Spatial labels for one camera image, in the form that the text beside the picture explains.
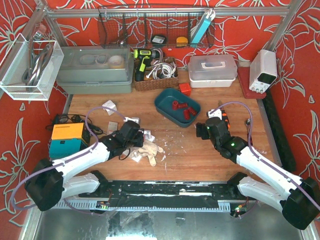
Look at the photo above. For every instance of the black round tape case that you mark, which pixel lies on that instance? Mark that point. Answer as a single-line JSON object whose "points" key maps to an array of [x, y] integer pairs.
{"points": [[158, 41]]}

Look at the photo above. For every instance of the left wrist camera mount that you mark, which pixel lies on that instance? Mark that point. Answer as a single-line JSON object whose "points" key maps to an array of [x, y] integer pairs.
{"points": [[133, 119]]}

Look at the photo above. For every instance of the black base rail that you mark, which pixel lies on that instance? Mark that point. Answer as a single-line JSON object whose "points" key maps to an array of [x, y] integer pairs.
{"points": [[168, 196]]}

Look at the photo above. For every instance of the beige work glove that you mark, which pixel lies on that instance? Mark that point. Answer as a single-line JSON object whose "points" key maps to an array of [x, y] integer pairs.
{"points": [[150, 150]]}

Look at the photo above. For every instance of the white power supply unit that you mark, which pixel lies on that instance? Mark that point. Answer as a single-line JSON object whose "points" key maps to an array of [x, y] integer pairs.
{"points": [[262, 71]]}

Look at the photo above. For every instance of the teal plastic tray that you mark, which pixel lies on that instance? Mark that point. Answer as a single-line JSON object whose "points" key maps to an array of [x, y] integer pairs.
{"points": [[163, 104]]}

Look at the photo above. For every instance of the red spring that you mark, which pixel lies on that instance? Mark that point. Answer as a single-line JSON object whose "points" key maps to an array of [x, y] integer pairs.
{"points": [[183, 105], [175, 105], [186, 114], [192, 111]]}

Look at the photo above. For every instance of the woven wicker basket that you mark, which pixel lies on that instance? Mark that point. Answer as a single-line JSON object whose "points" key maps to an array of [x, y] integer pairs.
{"points": [[152, 83]]}

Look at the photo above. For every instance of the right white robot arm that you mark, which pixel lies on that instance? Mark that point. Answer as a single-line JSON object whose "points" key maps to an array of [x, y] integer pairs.
{"points": [[296, 198]]}

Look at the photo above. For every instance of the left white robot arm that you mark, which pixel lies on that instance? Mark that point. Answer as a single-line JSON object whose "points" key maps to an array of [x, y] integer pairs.
{"points": [[54, 180]]}

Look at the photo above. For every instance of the red handled ratchet wrench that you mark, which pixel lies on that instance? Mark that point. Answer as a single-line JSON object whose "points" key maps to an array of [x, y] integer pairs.
{"points": [[248, 122]]}

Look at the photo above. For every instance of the orange electronic box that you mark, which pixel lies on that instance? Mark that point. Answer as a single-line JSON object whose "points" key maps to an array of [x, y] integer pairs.
{"points": [[67, 131]]}

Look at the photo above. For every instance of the red mat under supply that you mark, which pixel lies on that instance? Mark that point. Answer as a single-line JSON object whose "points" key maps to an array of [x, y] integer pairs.
{"points": [[243, 74]]}

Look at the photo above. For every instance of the teal electronic box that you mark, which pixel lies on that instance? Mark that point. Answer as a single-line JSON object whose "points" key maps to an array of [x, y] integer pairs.
{"points": [[64, 148]]}

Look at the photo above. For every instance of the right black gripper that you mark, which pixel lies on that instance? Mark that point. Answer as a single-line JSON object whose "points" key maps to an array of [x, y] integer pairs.
{"points": [[201, 131]]}

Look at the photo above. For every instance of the teal white book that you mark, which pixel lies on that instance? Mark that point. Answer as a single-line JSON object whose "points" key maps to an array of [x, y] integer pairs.
{"points": [[198, 31]]}

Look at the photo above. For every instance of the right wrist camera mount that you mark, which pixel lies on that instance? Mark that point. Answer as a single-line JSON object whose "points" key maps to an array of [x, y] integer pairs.
{"points": [[214, 113]]}

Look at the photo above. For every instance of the clear acrylic wall bin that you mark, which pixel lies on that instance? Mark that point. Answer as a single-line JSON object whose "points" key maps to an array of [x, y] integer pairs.
{"points": [[28, 72]]}

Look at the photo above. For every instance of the grey plastic storage box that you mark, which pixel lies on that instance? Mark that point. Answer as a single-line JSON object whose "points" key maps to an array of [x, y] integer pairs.
{"points": [[96, 70]]}

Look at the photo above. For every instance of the white plastic handled case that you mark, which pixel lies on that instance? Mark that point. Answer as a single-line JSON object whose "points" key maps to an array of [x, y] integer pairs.
{"points": [[212, 71]]}

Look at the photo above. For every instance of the orange handled screwdriver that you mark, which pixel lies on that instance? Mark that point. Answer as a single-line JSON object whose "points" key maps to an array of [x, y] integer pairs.
{"points": [[225, 117]]}

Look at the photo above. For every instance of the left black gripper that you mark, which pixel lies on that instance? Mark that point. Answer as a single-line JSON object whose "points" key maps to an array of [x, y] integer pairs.
{"points": [[139, 138]]}

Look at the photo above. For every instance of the white peg base plate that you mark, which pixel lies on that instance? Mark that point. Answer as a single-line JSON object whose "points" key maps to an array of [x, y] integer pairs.
{"points": [[135, 154]]}

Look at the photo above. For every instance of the green black cordless drill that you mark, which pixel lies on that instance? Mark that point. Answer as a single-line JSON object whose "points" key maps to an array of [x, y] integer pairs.
{"points": [[144, 57]]}

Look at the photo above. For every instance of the red cube block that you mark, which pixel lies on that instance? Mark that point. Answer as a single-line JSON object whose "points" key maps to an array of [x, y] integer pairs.
{"points": [[185, 89]]}

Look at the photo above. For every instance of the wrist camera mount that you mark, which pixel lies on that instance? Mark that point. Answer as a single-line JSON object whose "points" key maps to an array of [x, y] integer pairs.
{"points": [[133, 119], [214, 113]]}

